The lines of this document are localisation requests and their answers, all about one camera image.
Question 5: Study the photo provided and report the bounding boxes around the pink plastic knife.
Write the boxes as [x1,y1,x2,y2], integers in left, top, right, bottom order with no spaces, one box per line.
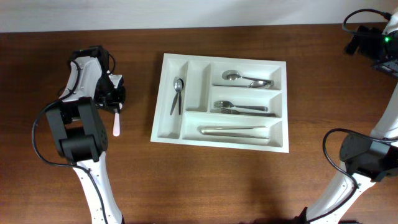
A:
[113,103,123,137]

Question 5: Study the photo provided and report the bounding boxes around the metal fork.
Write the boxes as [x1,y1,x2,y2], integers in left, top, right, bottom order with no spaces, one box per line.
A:
[211,108,277,118]
[213,101,269,112]

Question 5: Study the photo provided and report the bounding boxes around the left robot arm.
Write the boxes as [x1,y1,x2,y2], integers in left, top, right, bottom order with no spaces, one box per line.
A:
[44,45,126,223]

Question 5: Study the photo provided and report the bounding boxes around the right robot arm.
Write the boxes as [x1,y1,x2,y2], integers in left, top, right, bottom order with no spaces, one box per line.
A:
[291,10,397,223]

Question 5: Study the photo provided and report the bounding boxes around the small teaspoon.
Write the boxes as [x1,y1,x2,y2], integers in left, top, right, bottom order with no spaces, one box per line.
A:
[174,78,184,115]
[170,94,176,115]

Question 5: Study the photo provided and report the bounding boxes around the large spoon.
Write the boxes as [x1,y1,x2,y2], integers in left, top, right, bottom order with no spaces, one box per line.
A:
[221,70,266,82]
[226,80,274,88]

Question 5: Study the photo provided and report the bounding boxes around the white cutlery tray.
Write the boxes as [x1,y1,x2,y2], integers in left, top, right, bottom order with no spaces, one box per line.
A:
[150,54,289,153]

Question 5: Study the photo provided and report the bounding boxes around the metal tongs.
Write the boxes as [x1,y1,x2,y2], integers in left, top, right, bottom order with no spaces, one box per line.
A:
[198,126,269,139]

